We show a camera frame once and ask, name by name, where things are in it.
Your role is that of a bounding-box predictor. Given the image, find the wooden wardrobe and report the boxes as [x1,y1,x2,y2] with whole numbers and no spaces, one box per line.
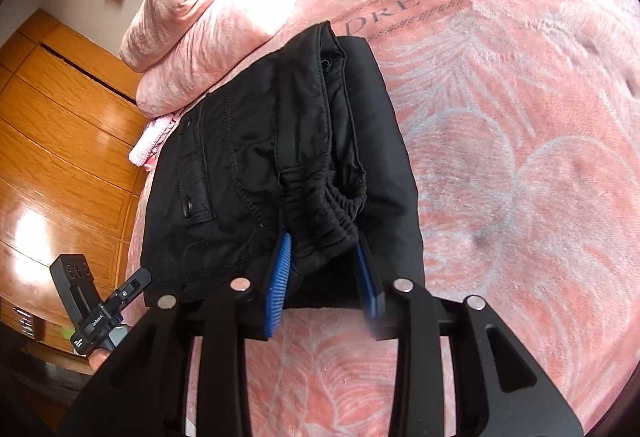
[0,10,151,318]

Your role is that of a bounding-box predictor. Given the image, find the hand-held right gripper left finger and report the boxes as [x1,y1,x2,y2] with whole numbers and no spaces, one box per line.
[57,232,293,437]

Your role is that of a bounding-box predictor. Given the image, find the pink white towel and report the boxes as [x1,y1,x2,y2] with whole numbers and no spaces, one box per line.
[129,114,181,170]

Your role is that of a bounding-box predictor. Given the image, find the dark wooden cabinet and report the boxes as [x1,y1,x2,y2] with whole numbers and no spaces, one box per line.
[0,297,108,418]

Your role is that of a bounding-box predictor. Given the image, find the pink printed blanket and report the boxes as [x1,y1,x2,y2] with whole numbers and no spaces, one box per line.
[122,0,640,437]

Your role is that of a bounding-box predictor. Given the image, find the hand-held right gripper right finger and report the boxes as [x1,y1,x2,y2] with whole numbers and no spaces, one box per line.
[352,239,586,437]

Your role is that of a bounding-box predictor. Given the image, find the folded pink quilt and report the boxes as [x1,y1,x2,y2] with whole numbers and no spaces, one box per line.
[120,0,311,118]

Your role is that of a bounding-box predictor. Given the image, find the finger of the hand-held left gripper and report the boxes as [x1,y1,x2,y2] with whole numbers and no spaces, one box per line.
[104,267,153,314]

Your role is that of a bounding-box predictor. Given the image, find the black pants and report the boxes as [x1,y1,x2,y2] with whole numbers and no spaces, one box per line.
[140,21,426,310]

